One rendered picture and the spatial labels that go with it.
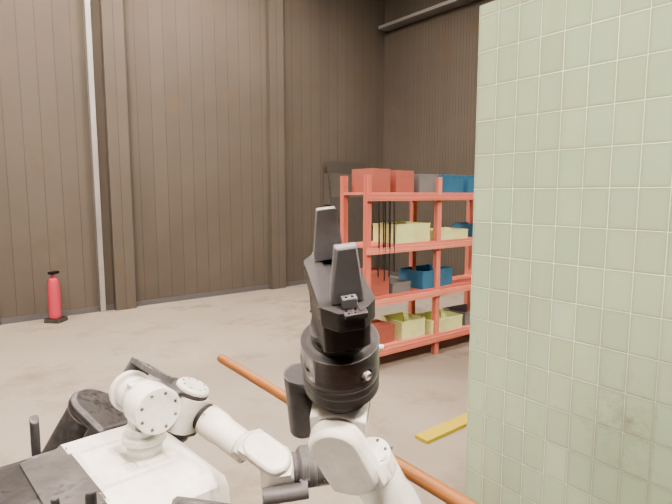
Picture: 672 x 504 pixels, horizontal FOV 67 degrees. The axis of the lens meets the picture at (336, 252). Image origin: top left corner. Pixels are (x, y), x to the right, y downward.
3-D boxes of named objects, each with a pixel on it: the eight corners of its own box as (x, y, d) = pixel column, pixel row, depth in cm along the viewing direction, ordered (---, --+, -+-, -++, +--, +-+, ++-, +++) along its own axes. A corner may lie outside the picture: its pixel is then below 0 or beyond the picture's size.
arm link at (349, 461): (349, 429, 55) (392, 507, 60) (361, 372, 63) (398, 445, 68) (297, 438, 57) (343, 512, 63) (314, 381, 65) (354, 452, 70)
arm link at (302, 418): (374, 398, 54) (374, 468, 59) (384, 333, 63) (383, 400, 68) (271, 387, 56) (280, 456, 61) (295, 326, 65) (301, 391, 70)
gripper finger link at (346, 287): (361, 240, 46) (361, 296, 50) (326, 245, 46) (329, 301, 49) (366, 248, 45) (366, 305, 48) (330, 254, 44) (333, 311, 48)
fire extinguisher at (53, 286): (65, 318, 732) (62, 269, 724) (70, 322, 709) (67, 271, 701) (42, 321, 714) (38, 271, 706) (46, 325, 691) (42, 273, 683)
